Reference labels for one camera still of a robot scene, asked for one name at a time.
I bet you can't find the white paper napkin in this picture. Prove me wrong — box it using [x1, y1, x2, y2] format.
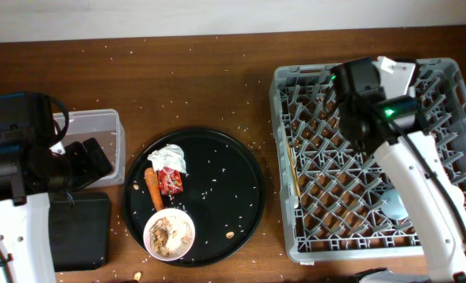
[147, 144, 187, 174]

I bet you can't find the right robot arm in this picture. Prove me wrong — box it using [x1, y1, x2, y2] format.
[330, 57, 466, 282]

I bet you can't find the clear plastic waste bin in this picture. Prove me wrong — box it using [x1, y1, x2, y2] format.
[55, 108, 126, 189]

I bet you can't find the red snack wrapper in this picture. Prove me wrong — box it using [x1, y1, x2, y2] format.
[157, 167, 183, 195]

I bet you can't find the pink bowl with food scraps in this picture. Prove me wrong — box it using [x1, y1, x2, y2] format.
[143, 208, 196, 262]

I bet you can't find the wooden chopstick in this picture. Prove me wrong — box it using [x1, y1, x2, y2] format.
[287, 142, 301, 197]

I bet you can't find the black rectangular waste tray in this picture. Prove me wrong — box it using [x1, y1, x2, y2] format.
[49, 192, 112, 272]

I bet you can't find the orange carrot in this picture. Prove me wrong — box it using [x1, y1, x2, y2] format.
[144, 167, 164, 211]

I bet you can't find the light blue cup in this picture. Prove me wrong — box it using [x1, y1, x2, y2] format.
[380, 189, 408, 221]

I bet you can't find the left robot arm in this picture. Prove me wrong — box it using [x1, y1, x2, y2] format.
[0, 91, 113, 282]

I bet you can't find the grey plastic dishwasher rack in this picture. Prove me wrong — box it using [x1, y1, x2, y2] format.
[270, 58, 466, 264]

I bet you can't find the white plastic fork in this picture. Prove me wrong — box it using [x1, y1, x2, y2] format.
[292, 196, 300, 209]

